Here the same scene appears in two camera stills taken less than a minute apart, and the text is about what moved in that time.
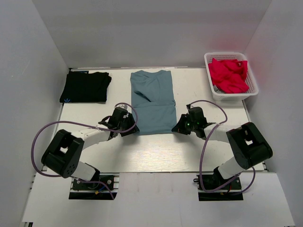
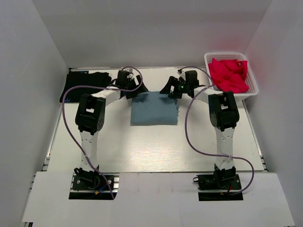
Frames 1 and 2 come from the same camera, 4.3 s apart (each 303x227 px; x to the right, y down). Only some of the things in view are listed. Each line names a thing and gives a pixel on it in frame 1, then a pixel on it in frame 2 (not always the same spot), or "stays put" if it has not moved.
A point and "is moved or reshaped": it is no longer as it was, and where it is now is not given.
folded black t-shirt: [81, 86] stays put
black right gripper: [179, 128] → [172, 81]
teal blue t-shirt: [153, 100] is moved or reshaped
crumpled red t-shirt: [228, 76] stays put
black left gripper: [130, 120] → [141, 89]
